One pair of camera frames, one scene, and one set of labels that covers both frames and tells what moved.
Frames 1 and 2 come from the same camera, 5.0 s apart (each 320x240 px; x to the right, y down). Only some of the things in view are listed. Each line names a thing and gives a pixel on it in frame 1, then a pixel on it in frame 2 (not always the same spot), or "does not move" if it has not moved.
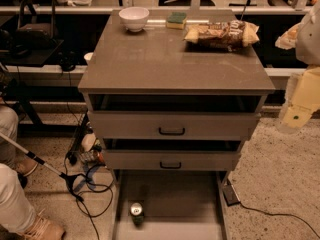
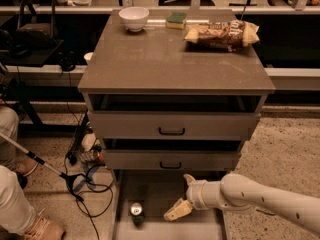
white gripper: [310, 44] to [194, 194]
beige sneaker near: [44, 228] does not move
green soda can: [136, 211] does not move
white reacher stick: [69, 178] does not move
